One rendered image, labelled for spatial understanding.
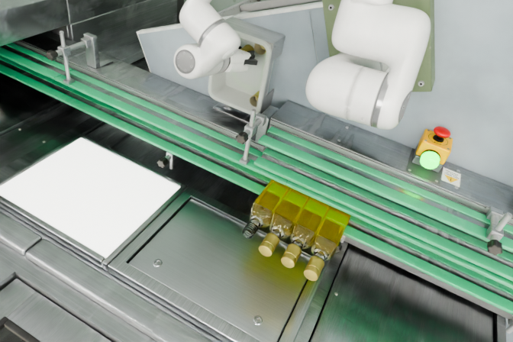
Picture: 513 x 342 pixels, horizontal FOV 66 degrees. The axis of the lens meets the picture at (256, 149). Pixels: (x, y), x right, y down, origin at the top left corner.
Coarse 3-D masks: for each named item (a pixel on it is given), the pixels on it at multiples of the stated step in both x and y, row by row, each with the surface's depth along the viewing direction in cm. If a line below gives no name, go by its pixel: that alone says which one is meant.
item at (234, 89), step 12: (240, 36) 102; (252, 36) 101; (264, 60) 111; (228, 72) 118; (240, 72) 116; (252, 72) 114; (264, 72) 104; (216, 84) 117; (228, 84) 120; (240, 84) 118; (252, 84) 116; (264, 84) 106; (216, 96) 116; (228, 96) 117; (240, 96) 118; (240, 108) 114; (252, 108) 114
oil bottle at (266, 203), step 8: (272, 184) 104; (280, 184) 104; (264, 192) 101; (272, 192) 101; (280, 192) 102; (256, 200) 98; (264, 200) 99; (272, 200) 99; (280, 200) 100; (256, 208) 96; (264, 208) 96; (272, 208) 97; (256, 216) 96; (264, 216) 95; (264, 224) 97
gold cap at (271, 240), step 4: (268, 236) 92; (272, 236) 92; (276, 236) 92; (264, 240) 91; (268, 240) 90; (272, 240) 91; (276, 240) 92; (260, 244) 90; (264, 244) 90; (268, 244) 90; (272, 244) 90; (276, 244) 91; (260, 248) 90; (264, 248) 90; (268, 248) 89; (272, 248) 90; (260, 252) 91; (264, 252) 90; (268, 252) 90; (272, 252) 90
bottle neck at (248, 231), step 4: (252, 220) 95; (256, 220) 95; (260, 220) 96; (248, 224) 94; (252, 224) 94; (256, 224) 94; (260, 224) 96; (244, 228) 93; (248, 228) 93; (252, 228) 93; (256, 228) 94; (244, 232) 94; (248, 232) 95; (252, 232) 92; (244, 236) 94; (248, 236) 94; (252, 236) 93
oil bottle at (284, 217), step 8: (288, 192) 103; (296, 192) 103; (288, 200) 100; (296, 200) 101; (304, 200) 101; (280, 208) 98; (288, 208) 98; (296, 208) 98; (272, 216) 96; (280, 216) 96; (288, 216) 96; (296, 216) 97; (272, 224) 95; (280, 224) 94; (288, 224) 94; (288, 232) 95
